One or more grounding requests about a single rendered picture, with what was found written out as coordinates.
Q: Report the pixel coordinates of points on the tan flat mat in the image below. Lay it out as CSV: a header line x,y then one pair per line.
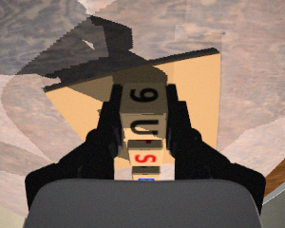
x,y
197,78

